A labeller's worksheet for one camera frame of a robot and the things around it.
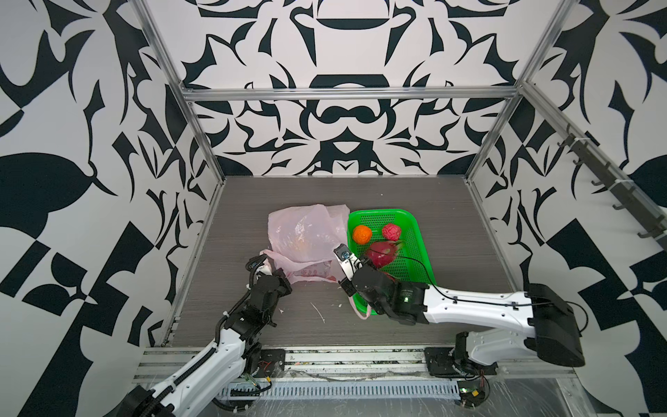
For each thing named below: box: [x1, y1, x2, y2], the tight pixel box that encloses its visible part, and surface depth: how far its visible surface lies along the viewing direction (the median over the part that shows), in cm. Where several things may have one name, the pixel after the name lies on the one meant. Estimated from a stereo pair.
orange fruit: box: [352, 225, 372, 245], surface depth 97 cm
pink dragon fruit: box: [366, 239, 405, 269], surface depth 90 cm
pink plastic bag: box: [259, 204, 372, 319], surface depth 85 cm
